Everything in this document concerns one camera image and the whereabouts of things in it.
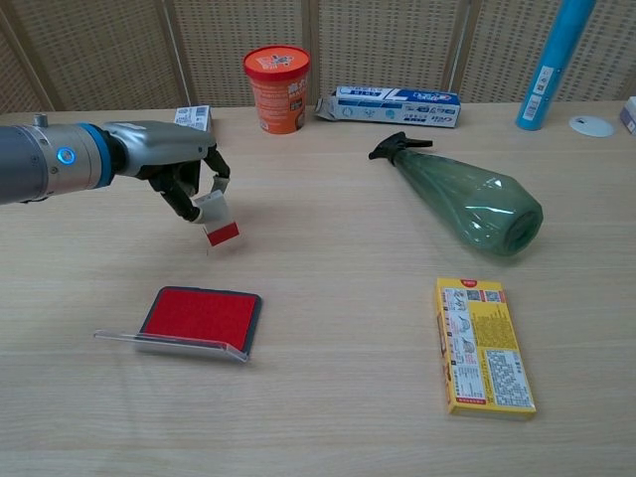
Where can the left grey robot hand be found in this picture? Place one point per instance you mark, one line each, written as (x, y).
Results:
(159, 149)

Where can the white and red stamp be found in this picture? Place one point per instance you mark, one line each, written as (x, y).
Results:
(218, 217)

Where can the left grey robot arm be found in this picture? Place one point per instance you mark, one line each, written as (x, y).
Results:
(45, 161)

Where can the red ink pad with lid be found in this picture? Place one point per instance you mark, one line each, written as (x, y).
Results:
(199, 314)

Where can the small white blue carton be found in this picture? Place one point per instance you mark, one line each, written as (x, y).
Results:
(195, 117)

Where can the wooden perforated folding screen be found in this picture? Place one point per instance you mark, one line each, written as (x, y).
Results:
(124, 54)

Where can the orange instant noodle cup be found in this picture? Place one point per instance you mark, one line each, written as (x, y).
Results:
(277, 94)

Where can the blue white toothpaste box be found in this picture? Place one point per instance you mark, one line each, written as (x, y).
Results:
(392, 107)

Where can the green spray bottle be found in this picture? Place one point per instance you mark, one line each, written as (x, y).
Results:
(472, 199)

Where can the yellow printed flat box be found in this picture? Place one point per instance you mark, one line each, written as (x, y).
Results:
(484, 348)

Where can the blue paper roll tube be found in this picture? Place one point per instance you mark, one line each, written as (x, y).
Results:
(546, 64)

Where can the white box at table edge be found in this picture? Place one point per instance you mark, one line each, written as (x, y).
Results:
(629, 115)

